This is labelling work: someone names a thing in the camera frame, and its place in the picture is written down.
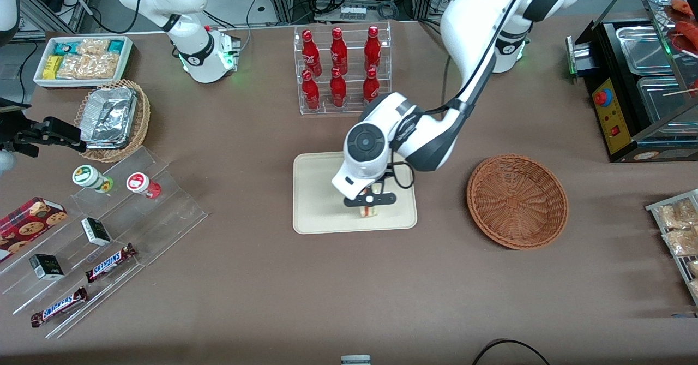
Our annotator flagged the small black carton box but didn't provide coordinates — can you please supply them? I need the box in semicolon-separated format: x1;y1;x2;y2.
81;217;112;247
29;254;65;282

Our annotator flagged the brown wicker basket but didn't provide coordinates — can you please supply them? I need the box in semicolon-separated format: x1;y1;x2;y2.
466;154;569;250

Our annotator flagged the clear nut snack bag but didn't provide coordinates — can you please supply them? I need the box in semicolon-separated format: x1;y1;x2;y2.
76;39;111;56
56;53;121;80

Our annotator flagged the light wicker basket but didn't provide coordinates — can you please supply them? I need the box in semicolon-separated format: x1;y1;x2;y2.
74;79;151;163

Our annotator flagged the black loose cable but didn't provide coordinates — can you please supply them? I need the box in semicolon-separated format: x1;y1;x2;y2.
472;339;551;365

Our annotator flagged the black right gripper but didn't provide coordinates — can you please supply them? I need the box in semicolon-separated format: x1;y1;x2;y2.
0;98;87;158

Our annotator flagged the black food warmer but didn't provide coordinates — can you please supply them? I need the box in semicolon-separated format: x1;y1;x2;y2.
565;0;698;164

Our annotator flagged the red plaid cookie box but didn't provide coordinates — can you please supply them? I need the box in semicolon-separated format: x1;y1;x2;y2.
0;197;69;264

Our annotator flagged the red lidded cup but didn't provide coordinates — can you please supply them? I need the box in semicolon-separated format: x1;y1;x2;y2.
126;172;162;200

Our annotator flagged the clear acrylic bottle rack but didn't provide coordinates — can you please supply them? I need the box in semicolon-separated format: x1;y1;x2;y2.
293;21;393;116

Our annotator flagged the red cola bottle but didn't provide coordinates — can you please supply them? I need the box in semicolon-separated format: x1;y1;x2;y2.
330;27;348;75
302;29;322;77
363;67;381;104
302;69;321;111
364;25;382;73
329;67;347;108

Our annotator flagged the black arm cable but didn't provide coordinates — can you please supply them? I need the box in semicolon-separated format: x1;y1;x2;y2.
382;0;538;190

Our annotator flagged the clear acrylic stepped shelf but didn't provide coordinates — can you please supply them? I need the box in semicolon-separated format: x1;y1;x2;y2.
0;146;209;339

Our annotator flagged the steel food pan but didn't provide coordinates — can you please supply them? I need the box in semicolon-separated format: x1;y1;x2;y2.
637;76;698;132
616;26;670;75

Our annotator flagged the green lidded cup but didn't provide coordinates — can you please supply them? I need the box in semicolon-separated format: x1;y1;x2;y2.
72;165;115;193

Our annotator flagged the silver foil packet stack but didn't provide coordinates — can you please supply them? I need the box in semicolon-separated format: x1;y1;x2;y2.
82;86;138;150

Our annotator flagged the beige plastic tray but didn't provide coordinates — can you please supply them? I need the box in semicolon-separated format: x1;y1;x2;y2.
293;151;418;235

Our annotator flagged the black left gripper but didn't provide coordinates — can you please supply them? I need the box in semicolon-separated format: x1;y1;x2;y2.
345;172;398;217

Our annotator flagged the Snickers chocolate bar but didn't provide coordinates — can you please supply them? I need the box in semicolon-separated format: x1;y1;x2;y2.
85;243;137;284
30;286;89;328

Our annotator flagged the white plastic tub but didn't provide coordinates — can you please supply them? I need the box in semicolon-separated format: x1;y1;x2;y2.
33;35;134;90

